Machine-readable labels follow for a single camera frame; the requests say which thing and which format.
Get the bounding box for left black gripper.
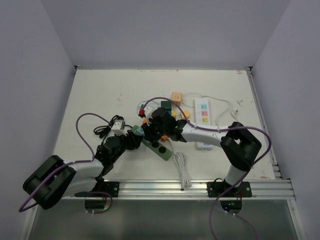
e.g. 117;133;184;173
111;130;143;163

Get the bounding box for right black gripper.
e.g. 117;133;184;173
141;117;168;144

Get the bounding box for orange power strip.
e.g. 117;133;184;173
141;119;168;143

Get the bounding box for dark green dragon charger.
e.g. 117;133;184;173
160;100;172;111

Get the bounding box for light cyan plug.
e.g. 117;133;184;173
134;126;145;137

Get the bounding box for white thin usb cable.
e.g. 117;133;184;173
136;101;161;115

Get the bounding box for green power strip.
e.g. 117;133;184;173
131;125;172;161

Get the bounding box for wooden beige cube plug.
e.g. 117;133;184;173
171;92;183;106

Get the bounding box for white power strip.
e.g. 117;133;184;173
194;97;213;152

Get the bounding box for mint green thin cable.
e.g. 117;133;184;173
136;93;201;113

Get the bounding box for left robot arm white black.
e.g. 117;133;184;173
22;130;143;210

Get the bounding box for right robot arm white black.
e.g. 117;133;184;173
138;107;262;197

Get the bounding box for black bundled power cord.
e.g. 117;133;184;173
93;114;133;138

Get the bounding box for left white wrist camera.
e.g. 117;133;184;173
111;120;125;136

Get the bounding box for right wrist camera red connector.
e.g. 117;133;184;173
138;106;155;119

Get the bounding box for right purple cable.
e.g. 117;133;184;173
143;96;273;240

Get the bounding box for purple cable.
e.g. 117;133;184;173
143;96;273;240
19;112;113;215

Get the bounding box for white bundled power cord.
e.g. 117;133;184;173
167;139;193;189

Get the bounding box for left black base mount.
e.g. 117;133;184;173
74;177;120;198

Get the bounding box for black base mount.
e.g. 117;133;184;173
206;175;253;198
74;177;120;198

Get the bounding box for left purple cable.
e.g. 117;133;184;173
19;112;113;215

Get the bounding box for white strip cord with plug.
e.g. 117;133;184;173
182;92;246;131

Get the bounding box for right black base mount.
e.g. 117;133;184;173
206;175;253;198

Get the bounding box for aluminium front rail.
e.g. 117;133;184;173
59;178;297;200

